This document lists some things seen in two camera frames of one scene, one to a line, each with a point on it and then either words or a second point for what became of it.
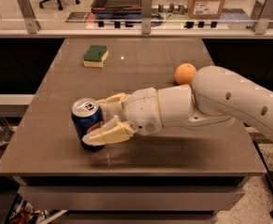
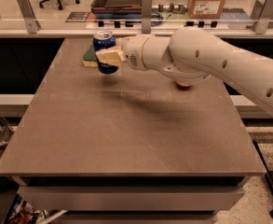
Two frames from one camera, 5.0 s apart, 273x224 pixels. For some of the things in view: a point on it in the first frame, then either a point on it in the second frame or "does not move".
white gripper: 143,109 → 133,51
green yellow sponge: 95,55 does not move
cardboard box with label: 206,2 does not move
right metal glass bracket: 266,12 does not move
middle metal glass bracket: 146,3 does not move
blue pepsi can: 87,116 → 102,40
